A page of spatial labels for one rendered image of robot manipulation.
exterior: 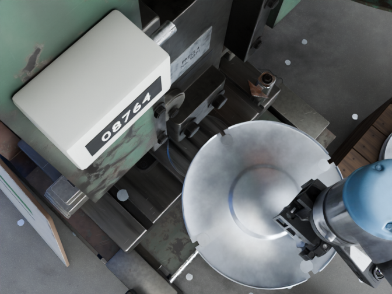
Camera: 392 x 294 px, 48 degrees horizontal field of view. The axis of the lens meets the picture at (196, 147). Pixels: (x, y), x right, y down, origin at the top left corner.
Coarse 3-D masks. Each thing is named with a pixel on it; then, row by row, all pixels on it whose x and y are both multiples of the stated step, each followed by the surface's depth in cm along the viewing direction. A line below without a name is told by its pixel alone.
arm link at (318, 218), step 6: (330, 186) 51; (324, 192) 51; (318, 198) 52; (318, 204) 51; (318, 210) 51; (318, 216) 51; (318, 222) 52; (324, 222) 50; (318, 228) 52; (324, 228) 51; (324, 234) 52; (330, 234) 50; (330, 240) 50; (336, 240) 51
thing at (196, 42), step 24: (144, 0) 41; (168, 0) 41; (192, 0) 42; (216, 0) 46; (192, 24) 45; (216, 24) 51; (168, 48) 45; (192, 48) 50; (216, 48) 58; (192, 72) 57; (216, 72) 61; (168, 96) 55; (192, 96) 60; (216, 96) 63; (168, 120) 60; (192, 120) 62
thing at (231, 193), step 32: (256, 128) 79; (288, 128) 79; (192, 160) 76; (224, 160) 77; (256, 160) 77; (288, 160) 78; (192, 192) 75; (224, 192) 75; (256, 192) 75; (288, 192) 76; (192, 224) 74; (224, 224) 74; (256, 224) 74; (224, 256) 73; (256, 256) 73; (288, 256) 74
